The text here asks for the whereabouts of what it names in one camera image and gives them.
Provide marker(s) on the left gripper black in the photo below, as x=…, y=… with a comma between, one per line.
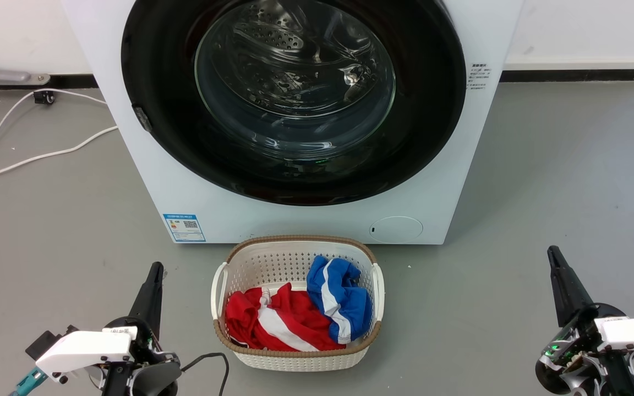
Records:
x=143, y=352

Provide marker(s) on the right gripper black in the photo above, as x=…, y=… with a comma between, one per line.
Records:
x=570, y=357

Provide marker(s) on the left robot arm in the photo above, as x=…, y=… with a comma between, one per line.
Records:
x=152, y=382

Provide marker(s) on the white front-load washing machine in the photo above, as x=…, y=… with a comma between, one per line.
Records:
x=295, y=223

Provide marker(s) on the black round washer door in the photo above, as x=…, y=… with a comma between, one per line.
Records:
x=157, y=137

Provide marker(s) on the blue energy label sticker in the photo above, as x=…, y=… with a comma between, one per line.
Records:
x=184, y=227

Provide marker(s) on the white plastic laundry basket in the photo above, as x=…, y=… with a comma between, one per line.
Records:
x=273, y=264

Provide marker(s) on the red and white garment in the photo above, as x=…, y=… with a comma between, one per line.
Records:
x=284, y=322

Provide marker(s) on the round white filter cover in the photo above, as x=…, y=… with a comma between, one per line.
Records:
x=396, y=229

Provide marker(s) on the blue and white garment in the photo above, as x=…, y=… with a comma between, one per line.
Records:
x=339, y=291

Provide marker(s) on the black baseboard strip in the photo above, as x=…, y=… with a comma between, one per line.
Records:
x=570, y=75
x=69, y=81

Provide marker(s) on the small text sticker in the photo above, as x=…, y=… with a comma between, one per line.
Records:
x=479, y=76

